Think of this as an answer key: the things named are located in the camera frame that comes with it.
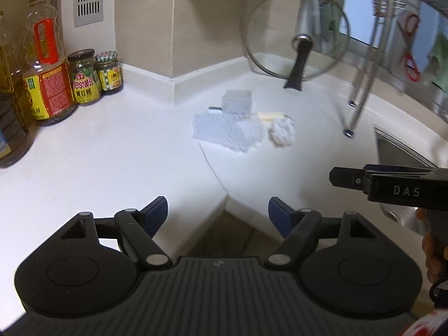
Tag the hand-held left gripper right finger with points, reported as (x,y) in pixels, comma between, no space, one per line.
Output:
(280,216)

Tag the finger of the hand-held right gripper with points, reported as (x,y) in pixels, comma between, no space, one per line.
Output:
(346,178)
(395,169)

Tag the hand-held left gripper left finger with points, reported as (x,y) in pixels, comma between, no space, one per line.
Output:
(156,214)

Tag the white tissue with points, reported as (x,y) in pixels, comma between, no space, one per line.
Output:
(282,132)

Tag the white paper towel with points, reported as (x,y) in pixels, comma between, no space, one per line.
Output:
(227,131)

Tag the person's right hand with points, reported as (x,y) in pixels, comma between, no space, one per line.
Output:
(428,259)

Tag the stainless steel sink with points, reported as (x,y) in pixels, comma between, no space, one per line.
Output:
(395,150)

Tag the chrome dish rack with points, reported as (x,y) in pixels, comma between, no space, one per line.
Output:
(364,77)

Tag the pale yellow stick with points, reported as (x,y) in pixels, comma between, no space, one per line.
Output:
(271,116)

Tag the red scissors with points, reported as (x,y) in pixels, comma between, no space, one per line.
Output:
(409,59)

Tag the clear plastic box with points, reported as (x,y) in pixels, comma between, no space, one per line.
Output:
(238,101)

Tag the red and white cloth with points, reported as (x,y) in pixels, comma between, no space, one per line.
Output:
(428,325)

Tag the checkered lid sauce jar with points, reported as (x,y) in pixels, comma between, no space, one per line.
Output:
(109,77)

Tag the light blue cutting board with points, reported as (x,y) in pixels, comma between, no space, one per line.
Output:
(428,24)

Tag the green label sauce jar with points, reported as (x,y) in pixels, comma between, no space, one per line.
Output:
(83,84)

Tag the glass pot lid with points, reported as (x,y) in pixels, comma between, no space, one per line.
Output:
(273,42)

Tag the grey metal pole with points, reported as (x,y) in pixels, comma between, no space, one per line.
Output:
(309,7)

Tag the large dark oil bottle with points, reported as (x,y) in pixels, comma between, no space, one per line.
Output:
(8,119)

